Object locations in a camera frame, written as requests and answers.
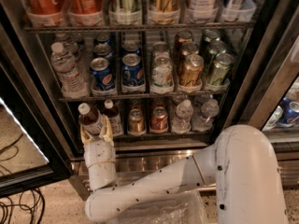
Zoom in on steel fridge bottom grille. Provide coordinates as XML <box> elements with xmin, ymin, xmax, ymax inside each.
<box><xmin>69</xmin><ymin>149</ymin><xmax>299</xmax><ymax>201</ymax></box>

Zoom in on blue pepsi can left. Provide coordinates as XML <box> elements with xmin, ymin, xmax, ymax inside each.
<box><xmin>90</xmin><ymin>57</ymin><xmax>117</xmax><ymax>96</ymax></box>

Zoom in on clear water bottle bottom left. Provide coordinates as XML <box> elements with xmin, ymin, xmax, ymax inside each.
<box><xmin>171</xmin><ymin>99</ymin><xmax>193</xmax><ymax>133</ymax></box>

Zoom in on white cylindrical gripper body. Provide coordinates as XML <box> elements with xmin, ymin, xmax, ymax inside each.
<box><xmin>84</xmin><ymin>140</ymin><xmax>117</xmax><ymax>190</ymax></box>

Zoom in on white blue can top shelf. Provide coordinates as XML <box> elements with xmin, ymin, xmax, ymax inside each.
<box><xmin>218</xmin><ymin>0</ymin><xmax>256</xmax><ymax>22</ymax></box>

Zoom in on open fridge glass door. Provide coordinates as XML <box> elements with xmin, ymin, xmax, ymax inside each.
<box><xmin>0</xmin><ymin>7</ymin><xmax>71</xmax><ymax>198</ymax></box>

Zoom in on clear water bottle middle shelf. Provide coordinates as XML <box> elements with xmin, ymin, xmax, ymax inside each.
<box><xmin>50</xmin><ymin>42</ymin><xmax>89</xmax><ymax>99</ymax></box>

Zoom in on orange can top left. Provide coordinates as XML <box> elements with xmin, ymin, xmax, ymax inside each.
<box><xmin>26</xmin><ymin>0</ymin><xmax>66</xmax><ymax>27</ymax></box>

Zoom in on green soda can front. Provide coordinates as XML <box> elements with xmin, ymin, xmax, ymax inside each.
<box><xmin>205</xmin><ymin>53</ymin><xmax>235</xmax><ymax>91</ymax></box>

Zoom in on clear water bottle bottom right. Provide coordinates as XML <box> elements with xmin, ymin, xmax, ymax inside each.
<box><xmin>192</xmin><ymin>99</ymin><xmax>220</xmax><ymax>133</ymax></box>

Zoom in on clear plastic bin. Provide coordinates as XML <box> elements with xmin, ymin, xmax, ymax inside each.
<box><xmin>107</xmin><ymin>191</ymin><xmax>208</xmax><ymax>224</ymax></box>

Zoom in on gold soda can front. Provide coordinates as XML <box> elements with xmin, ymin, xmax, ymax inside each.
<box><xmin>178</xmin><ymin>54</ymin><xmax>204</xmax><ymax>92</ymax></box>

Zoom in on green can top shelf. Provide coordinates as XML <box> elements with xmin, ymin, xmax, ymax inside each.
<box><xmin>108</xmin><ymin>0</ymin><xmax>142</xmax><ymax>25</ymax></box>

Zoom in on gold can shelf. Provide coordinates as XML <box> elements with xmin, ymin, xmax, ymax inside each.
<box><xmin>149</xmin><ymin>0</ymin><xmax>179</xmax><ymax>24</ymax></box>
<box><xmin>128</xmin><ymin>109</ymin><xmax>145</xmax><ymax>134</ymax></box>

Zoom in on gold can top shelf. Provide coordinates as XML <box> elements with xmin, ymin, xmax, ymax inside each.
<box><xmin>149</xmin><ymin>0</ymin><xmax>179</xmax><ymax>24</ymax></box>

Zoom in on orange can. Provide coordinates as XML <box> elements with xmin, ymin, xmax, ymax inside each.
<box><xmin>67</xmin><ymin>0</ymin><xmax>104</xmax><ymax>27</ymax></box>
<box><xmin>26</xmin><ymin>0</ymin><xmax>66</xmax><ymax>27</ymax></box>

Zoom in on clear water bottle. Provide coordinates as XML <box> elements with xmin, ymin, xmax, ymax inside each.
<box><xmin>192</xmin><ymin>99</ymin><xmax>220</xmax><ymax>133</ymax></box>
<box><xmin>171</xmin><ymin>99</ymin><xmax>193</xmax><ymax>133</ymax></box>

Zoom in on red can bottom shelf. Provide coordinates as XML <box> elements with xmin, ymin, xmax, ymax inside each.
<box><xmin>150</xmin><ymin>106</ymin><xmax>168</xmax><ymax>133</ymax></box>

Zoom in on gold can bottom shelf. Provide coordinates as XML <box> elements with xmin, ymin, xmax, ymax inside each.
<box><xmin>128</xmin><ymin>109</ymin><xmax>145</xmax><ymax>134</ymax></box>

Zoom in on blue pepsi can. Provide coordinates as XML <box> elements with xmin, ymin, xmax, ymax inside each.
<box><xmin>121</xmin><ymin>53</ymin><xmax>146</xmax><ymax>93</ymax></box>
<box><xmin>90</xmin><ymin>57</ymin><xmax>117</xmax><ymax>96</ymax></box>

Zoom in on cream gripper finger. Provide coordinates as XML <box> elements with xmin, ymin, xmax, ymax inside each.
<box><xmin>99</xmin><ymin>115</ymin><xmax>114</xmax><ymax>147</ymax></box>
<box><xmin>80</xmin><ymin>126</ymin><xmax>94</xmax><ymax>147</ymax></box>

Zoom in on brown tea bottle white cap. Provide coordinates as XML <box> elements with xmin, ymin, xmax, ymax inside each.
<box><xmin>78</xmin><ymin>103</ymin><xmax>103</xmax><ymax>135</ymax></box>

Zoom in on blue pepsi can right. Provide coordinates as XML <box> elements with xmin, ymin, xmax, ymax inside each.
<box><xmin>121</xmin><ymin>53</ymin><xmax>146</xmax><ymax>93</ymax></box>

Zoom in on black cables on floor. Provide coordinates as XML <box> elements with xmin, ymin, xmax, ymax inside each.
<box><xmin>0</xmin><ymin>131</ymin><xmax>47</xmax><ymax>224</ymax></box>

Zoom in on blue can right fridge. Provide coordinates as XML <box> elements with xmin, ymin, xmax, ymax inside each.
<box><xmin>278</xmin><ymin>97</ymin><xmax>299</xmax><ymax>127</ymax></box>

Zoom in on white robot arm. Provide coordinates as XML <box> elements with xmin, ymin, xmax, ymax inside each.
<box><xmin>85</xmin><ymin>124</ymin><xmax>289</xmax><ymax>224</ymax></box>

